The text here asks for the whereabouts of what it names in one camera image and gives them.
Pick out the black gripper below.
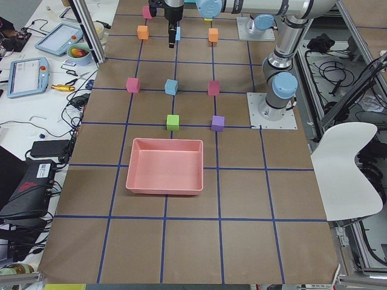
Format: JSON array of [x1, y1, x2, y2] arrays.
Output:
[[148, 0, 184, 48]]

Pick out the light blue block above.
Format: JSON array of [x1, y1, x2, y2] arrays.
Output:
[[175, 27, 181, 41]]

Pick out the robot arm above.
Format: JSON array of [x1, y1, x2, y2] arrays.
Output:
[[196, 1, 308, 121]]

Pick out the pink block right near desk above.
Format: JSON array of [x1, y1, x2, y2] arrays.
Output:
[[142, 5, 152, 19]]

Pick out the pink block desk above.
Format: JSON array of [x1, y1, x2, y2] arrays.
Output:
[[142, 5, 152, 19], [126, 77, 141, 93]]

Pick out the orange block near desk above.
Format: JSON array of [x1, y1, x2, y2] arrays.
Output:
[[137, 25, 149, 40]]

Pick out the orange block near base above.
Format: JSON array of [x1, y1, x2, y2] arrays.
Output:
[[208, 28, 219, 43]]

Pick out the pink block left near desk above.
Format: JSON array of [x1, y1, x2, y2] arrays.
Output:
[[126, 77, 141, 93]]

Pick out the beige bowl with lemon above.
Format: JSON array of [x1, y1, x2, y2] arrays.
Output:
[[93, 21, 105, 41]]

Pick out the dark pink block near base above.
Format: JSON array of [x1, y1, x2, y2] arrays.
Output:
[[207, 80, 220, 96]]

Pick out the blue bowl with fruit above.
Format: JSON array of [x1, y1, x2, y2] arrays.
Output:
[[67, 43, 93, 66]]

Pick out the green block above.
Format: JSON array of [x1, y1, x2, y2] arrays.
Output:
[[166, 114, 180, 131]]

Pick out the purple block left side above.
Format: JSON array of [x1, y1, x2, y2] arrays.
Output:
[[210, 115, 225, 132]]

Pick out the scissors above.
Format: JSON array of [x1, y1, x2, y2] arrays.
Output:
[[65, 72, 88, 86]]

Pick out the teach pendant far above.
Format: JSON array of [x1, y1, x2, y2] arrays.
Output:
[[34, 23, 83, 56]]

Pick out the teach pendant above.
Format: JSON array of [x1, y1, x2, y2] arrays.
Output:
[[7, 57, 49, 98], [34, 23, 83, 56]]

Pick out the yellow tool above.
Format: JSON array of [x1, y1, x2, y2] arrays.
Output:
[[50, 85, 76, 92]]

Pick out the pink plastic tray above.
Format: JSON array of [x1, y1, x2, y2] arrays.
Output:
[[126, 138, 204, 196]]

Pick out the teach pendant near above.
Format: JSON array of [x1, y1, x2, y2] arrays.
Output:
[[7, 57, 49, 98]]

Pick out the person at desk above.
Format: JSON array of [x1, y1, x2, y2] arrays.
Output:
[[0, 17, 15, 32]]

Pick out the black power adapter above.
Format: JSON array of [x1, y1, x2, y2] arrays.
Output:
[[30, 140, 70, 158]]

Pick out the black computer box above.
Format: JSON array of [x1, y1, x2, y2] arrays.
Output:
[[1, 159, 56, 220]]

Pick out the white chair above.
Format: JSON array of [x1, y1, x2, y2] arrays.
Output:
[[311, 122, 383, 221]]

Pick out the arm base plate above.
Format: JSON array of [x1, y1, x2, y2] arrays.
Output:
[[236, 14, 275, 42], [247, 92, 298, 130]]

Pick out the aluminium frame post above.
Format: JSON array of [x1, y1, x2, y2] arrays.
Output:
[[69, 0, 106, 64]]

